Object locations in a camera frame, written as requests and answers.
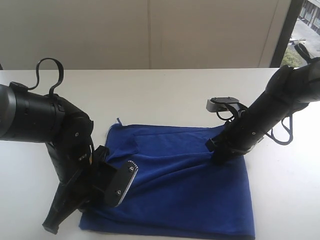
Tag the blue microfiber towel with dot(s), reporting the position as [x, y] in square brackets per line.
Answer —
[178, 191]

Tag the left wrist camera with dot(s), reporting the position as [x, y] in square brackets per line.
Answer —
[120, 184]

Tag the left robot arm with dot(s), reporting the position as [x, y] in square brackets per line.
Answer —
[66, 130]

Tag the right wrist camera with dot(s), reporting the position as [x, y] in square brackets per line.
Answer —
[220, 104]

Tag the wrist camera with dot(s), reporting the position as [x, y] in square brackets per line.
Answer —
[220, 104]
[120, 184]

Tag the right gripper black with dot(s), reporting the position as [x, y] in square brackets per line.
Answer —
[236, 139]

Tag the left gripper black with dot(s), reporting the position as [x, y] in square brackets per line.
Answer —
[80, 183]

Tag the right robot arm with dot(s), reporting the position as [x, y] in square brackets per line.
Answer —
[288, 91]

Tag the dark window frame post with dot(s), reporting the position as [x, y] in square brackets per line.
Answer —
[286, 31]

